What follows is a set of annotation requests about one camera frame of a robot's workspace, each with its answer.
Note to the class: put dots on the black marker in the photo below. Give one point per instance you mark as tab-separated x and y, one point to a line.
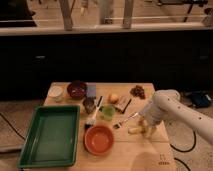
99	101

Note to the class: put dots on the green cup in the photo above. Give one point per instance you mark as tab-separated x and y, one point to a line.
108	112

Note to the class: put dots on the white handled brush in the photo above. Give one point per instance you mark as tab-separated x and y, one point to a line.
91	120

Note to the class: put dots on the yellow banana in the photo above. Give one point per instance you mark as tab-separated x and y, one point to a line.
136	130

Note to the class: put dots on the dark red bowl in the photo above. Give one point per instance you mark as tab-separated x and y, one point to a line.
77	89

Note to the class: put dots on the small yellow fruit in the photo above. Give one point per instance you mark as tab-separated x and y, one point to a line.
113	98

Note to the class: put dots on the brown grape bunch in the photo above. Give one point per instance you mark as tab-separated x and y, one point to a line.
138	91

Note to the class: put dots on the small white cup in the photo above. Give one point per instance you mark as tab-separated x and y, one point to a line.
56	93

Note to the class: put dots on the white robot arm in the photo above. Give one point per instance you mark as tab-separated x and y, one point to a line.
168	102

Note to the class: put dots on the green plastic tray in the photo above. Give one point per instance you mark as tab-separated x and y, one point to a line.
52	138

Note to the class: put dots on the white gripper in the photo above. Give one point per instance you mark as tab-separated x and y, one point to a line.
153	115

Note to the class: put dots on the orange bowl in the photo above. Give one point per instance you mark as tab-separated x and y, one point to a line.
98	140

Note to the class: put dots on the metal cup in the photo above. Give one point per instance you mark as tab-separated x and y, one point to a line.
89	105

